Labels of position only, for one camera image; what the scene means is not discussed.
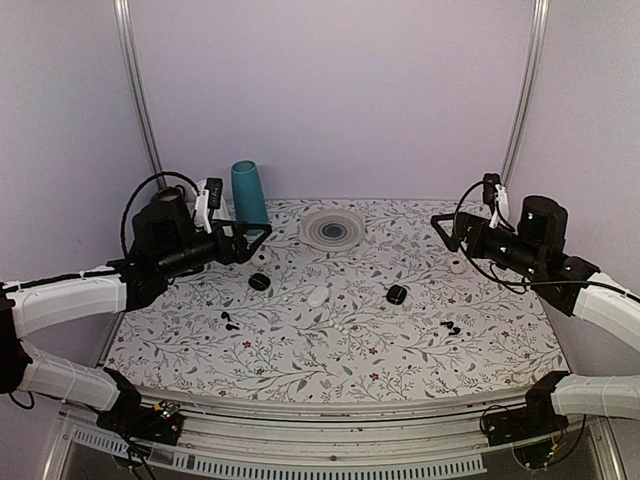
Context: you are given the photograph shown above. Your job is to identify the left aluminium post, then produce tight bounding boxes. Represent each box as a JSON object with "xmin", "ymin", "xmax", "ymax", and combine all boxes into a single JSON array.
[{"xmin": 113, "ymin": 0, "xmax": 163, "ymax": 174}]

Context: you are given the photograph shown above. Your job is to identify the black cylinder vase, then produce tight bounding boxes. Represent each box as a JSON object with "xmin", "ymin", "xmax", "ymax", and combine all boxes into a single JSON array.
[{"xmin": 151, "ymin": 186, "xmax": 185, "ymax": 205}]

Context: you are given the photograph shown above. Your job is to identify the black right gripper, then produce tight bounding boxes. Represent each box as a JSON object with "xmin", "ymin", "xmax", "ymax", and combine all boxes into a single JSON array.
[{"xmin": 431, "ymin": 211, "xmax": 544, "ymax": 280}]

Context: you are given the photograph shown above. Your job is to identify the white oval earbud case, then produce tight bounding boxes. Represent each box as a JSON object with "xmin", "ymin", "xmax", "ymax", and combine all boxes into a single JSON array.
[{"xmin": 306, "ymin": 285, "xmax": 330, "ymax": 308}]

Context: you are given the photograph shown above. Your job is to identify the camera cable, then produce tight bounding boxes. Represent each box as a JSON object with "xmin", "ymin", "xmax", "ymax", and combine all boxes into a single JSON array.
[
  {"xmin": 118, "ymin": 171, "xmax": 199, "ymax": 256},
  {"xmin": 455, "ymin": 180, "xmax": 601, "ymax": 296}
]

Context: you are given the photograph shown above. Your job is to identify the small white case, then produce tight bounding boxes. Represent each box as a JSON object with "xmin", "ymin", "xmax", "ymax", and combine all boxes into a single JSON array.
[
  {"xmin": 251, "ymin": 252, "xmax": 271, "ymax": 268},
  {"xmin": 448, "ymin": 259, "xmax": 466, "ymax": 275}
]

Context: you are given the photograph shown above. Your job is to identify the black earbud case left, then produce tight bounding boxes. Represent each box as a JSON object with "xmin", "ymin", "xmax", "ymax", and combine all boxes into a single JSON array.
[{"xmin": 248, "ymin": 273, "xmax": 271, "ymax": 291}]

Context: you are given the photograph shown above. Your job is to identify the white earbuds on mat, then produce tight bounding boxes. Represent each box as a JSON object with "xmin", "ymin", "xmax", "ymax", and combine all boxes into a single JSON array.
[{"xmin": 331, "ymin": 323, "xmax": 348, "ymax": 334}]

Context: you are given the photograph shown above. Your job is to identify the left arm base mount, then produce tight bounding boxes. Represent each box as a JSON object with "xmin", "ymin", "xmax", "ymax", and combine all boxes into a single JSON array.
[{"xmin": 96, "ymin": 404, "xmax": 185, "ymax": 446}]

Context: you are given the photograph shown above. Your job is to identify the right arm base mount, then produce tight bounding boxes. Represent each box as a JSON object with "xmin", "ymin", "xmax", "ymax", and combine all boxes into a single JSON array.
[{"xmin": 479, "ymin": 400, "xmax": 569, "ymax": 446}]

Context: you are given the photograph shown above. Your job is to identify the teal vase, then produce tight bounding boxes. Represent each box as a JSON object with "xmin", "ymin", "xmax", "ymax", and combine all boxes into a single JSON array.
[{"xmin": 231, "ymin": 159, "xmax": 269, "ymax": 224}]

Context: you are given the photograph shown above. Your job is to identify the black earbud case right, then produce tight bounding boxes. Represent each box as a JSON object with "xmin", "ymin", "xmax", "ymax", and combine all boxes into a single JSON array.
[{"xmin": 385, "ymin": 285, "xmax": 408, "ymax": 305}]

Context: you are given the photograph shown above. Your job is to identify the left camera cable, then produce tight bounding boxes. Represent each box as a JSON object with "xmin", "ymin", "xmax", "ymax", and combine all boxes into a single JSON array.
[{"xmin": 118, "ymin": 171, "xmax": 199, "ymax": 256}]

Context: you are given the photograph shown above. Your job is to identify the aluminium post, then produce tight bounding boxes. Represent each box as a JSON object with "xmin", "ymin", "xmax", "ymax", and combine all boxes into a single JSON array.
[
  {"xmin": 113, "ymin": 0, "xmax": 163, "ymax": 174},
  {"xmin": 501, "ymin": 0, "xmax": 550, "ymax": 185}
]

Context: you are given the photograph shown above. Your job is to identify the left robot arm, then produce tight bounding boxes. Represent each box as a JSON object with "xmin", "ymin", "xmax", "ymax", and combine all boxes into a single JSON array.
[{"xmin": 1, "ymin": 199, "xmax": 272, "ymax": 434}]

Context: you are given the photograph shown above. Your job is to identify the right camera cable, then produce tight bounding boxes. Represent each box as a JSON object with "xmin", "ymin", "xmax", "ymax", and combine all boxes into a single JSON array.
[{"xmin": 455, "ymin": 180, "xmax": 601, "ymax": 296}]

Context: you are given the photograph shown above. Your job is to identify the floral table mat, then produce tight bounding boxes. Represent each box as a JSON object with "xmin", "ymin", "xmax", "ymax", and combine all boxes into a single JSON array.
[{"xmin": 106, "ymin": 200, "xmax": 567, "ymax": 404}]

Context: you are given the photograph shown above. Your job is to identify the right aluminium post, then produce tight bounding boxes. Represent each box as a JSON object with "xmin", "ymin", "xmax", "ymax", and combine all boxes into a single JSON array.
[{"xmin": 501, "ymin": 0, "xmax": 550, "ymax": 185}]

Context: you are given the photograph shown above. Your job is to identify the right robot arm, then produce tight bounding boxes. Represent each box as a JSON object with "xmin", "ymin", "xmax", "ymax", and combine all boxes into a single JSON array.
[{"xmin": 430, "ymin": 195, "xmax": 639, "ymax": 438}]

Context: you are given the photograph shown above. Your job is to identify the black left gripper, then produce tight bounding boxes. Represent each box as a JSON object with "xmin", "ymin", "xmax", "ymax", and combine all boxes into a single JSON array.
[{"xmin": 157, "ymin": 219, "xmax": 272, "ymax": 279}]

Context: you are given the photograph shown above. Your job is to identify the white ribbed vase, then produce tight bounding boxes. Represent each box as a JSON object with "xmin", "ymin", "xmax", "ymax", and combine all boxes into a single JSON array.
[{"xmin": 194, "ymin": 180, "xmax": 208, "ymax": 199}]

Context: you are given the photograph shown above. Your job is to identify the white ribbed plate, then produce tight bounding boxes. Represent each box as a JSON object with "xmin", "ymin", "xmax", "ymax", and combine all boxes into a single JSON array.
[{"xmin": 299, "ymin": 208, "xmax": 366, "ymax": 252}]

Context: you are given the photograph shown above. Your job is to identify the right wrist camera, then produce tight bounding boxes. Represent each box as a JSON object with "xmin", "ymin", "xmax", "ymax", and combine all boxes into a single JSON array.
[{"xmin": 483, "ymin": 173, "xmax": 514, "ymax": 231}]

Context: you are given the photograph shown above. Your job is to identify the front aluminium rail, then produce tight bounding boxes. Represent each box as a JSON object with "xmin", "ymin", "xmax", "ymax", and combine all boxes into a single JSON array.
[{"xmin": 47, "ymin": 387, "xmax": 616, "ymax": 480}]

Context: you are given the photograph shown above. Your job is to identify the black earbud case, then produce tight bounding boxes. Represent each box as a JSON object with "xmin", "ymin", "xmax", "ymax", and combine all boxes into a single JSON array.
[
  {"xmin": 385, "ymin": 285, "xmax": 408, "ymax": 305},
  {"xmin": 248, "ymin": 273, "xmax": 271, "ymax": 291}
]

